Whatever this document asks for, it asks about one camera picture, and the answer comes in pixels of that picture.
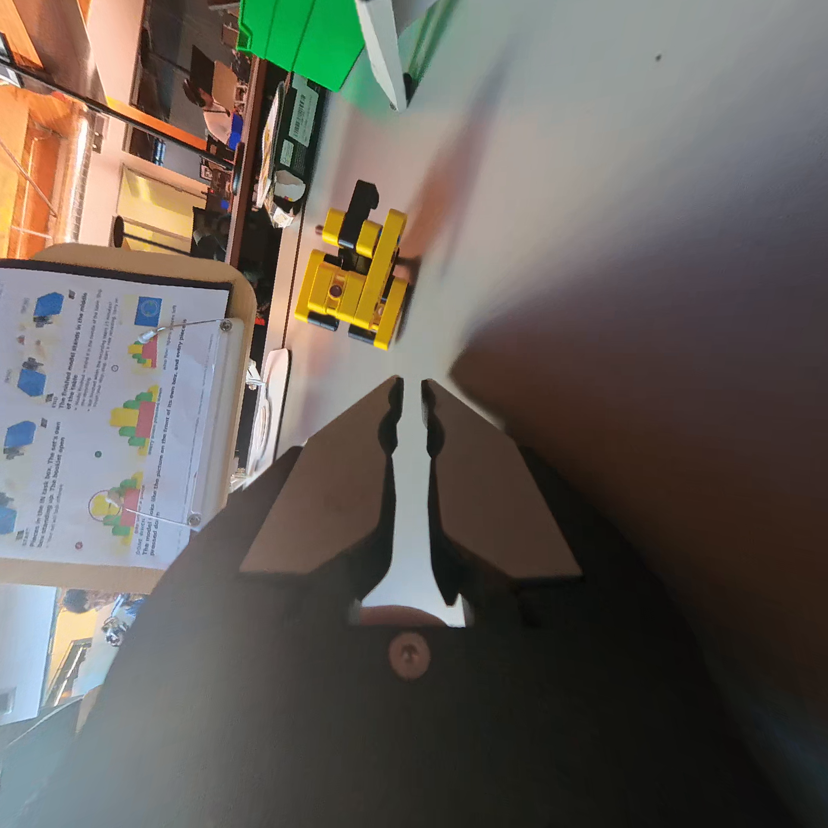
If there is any black box with label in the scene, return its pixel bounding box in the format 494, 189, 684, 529
270, 71, 326, 195

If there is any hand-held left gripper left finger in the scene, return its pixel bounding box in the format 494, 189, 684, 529
239, 375, 406, 600

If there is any instruction sheet on wooden board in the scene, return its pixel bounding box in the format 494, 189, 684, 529
0, 242, 257, 593

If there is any white crumpled paper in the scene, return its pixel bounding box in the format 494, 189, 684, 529
268, 170, 306, 229

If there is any black metal pole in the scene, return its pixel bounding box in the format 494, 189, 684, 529
0, 57, 243, 170

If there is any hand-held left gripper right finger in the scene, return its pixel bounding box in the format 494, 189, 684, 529
420, 378, 584, 607

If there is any yellow black lego model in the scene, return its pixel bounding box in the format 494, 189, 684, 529
294, 180, 410, 351

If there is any silver ventilation duct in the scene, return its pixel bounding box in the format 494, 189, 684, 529
57, 107, 107, 243

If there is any printed instruction sheet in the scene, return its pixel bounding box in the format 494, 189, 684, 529
0, 262, 234, 573

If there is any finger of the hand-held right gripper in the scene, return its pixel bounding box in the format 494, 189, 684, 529
355, 0, 416, 113

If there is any green plastic box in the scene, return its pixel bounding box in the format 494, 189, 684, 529
235, 0, 371, 93

